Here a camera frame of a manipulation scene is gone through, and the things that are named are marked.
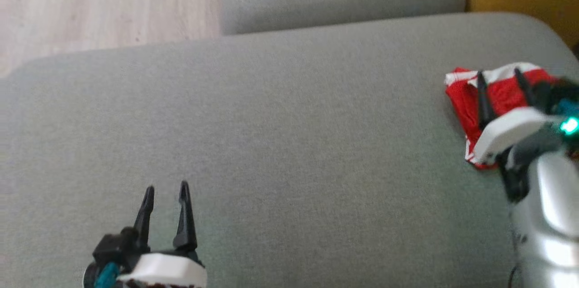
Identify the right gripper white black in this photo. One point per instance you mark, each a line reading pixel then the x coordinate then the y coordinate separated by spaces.
pixel 511 134

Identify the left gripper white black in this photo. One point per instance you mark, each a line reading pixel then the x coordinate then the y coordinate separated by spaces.
pixel 154 270

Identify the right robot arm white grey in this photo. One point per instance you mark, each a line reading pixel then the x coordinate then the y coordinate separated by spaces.
pixel 547 215

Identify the large grey sofa seat cushion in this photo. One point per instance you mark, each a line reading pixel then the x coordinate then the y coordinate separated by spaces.
pixel 271 143

